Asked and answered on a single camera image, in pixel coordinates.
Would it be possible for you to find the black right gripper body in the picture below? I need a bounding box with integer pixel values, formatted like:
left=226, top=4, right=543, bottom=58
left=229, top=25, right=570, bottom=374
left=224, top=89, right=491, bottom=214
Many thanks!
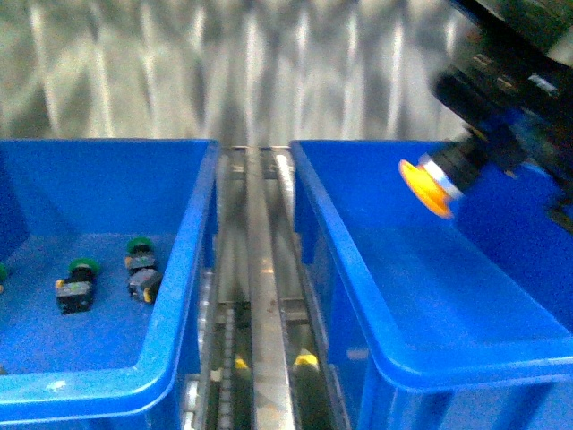
left=432, top=1, right=572, bottom=231

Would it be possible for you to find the yellow mushroom push button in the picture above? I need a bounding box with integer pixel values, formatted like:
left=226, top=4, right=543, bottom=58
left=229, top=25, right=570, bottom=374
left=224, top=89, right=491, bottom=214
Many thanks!
left=398, top=137, right=488, bottom=219

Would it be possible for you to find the blue bin with buttons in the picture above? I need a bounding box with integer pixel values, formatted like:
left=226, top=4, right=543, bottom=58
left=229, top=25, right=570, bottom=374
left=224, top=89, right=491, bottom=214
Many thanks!
left=1, top=140, right=219, bottom=429

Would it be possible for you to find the blue target bin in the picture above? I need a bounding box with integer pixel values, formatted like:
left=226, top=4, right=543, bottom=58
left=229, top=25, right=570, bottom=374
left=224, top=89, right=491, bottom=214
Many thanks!
left=292, top=141, right=572, bottom=429

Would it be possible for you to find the green push button right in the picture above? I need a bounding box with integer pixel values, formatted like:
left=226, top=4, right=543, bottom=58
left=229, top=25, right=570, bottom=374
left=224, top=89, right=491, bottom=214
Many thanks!
left=124, top=236, right=157, bottom=274

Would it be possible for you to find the green push button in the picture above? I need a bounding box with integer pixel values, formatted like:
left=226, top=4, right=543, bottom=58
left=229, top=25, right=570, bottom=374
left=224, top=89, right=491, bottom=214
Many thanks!
left=0, top=263, right=9, bottom=294
left=124, top=236, right=157, bottom=274
left=55, top=257, right=100, bottom=315

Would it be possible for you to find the red push button lying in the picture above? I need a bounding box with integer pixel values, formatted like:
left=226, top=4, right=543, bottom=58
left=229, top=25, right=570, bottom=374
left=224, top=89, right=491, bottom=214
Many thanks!
left=127, top=268, right=163, bottom=305

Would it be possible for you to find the white roller track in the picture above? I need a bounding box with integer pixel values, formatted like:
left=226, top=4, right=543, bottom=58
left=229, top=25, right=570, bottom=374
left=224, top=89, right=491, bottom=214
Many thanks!
left=181, top=270, right=217, bottom=429

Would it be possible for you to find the green push button middle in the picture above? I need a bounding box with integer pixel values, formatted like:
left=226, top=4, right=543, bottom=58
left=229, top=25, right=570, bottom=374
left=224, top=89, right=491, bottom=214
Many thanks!
left=55, top=257, right=100, bottom=315

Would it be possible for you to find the green push button left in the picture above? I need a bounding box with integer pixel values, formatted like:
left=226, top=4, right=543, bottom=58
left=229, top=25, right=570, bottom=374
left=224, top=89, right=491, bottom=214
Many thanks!
left=0, top=263, right=9, bottom=294

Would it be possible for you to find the metal divider rail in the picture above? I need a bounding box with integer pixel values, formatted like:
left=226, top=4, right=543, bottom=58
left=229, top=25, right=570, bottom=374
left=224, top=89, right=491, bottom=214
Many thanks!
left=245, top=147, right=296, bottom=429

